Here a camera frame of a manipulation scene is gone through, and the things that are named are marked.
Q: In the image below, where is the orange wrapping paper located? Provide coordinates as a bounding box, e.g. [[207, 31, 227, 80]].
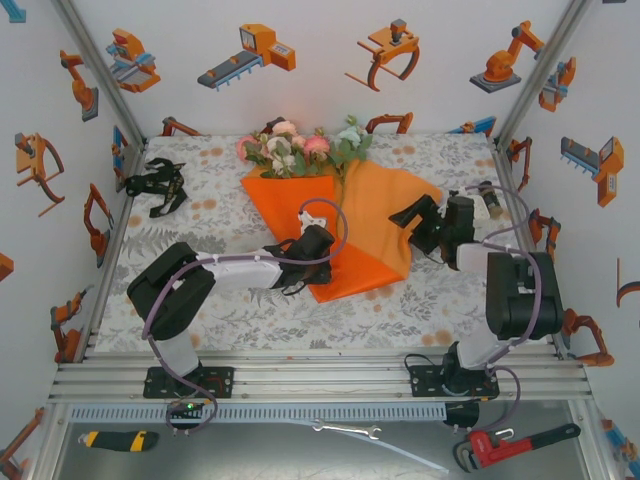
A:
[[240, 158, 445, 305]]

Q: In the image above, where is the artificial flower bouquet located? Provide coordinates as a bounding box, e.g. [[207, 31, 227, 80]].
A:
[[234, 114, 375, 201]]

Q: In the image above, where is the black ribbon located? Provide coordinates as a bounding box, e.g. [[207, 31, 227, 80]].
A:
[[123, 157, 189, 220]]

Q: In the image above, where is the floral print tablecloth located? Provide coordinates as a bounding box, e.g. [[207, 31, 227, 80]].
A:
[[94, 133, 551, 351]]

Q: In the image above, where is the small brown jar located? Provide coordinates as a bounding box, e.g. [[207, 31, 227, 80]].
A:
[[477, 180, 504, 220]]

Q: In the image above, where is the silver open-end wrench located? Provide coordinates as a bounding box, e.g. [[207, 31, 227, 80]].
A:
[[312, 419, 382, 441]]

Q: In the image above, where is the black controller box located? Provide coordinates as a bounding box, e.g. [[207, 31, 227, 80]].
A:
[[444, 402, 481, 431]]

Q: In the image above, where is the black controller board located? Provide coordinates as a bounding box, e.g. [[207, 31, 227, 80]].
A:
[[167, 398, 209, 421]]

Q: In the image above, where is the pale plastic strip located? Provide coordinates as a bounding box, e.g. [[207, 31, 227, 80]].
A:
[[344, 430, 450, 474]]

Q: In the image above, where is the red pipe wrench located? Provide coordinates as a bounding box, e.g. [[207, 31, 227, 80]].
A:
[[452, 423, 582, 474]]

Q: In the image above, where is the yellow black utility knife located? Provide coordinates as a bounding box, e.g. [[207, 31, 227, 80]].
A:
[[78, 429, 160, 454]]

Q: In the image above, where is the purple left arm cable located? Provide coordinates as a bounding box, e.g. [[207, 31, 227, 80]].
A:
[[142, 198, 350, 437]]

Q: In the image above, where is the aluminium table edge rail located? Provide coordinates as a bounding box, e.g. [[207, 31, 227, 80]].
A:
[[47, 349, 596, 404]]

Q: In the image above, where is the slotted grey cable tray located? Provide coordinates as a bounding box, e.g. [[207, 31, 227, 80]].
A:
[[67, 403, 447, 424]]

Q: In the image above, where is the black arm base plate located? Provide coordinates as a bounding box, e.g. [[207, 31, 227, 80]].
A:
[[408, 364, 501, 401], [143, 366, 236, 400]]

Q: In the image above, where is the aluminium frame post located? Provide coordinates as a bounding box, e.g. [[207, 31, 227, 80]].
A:
[[492, 0, 596, 146], [49, 0, 149, 146]]

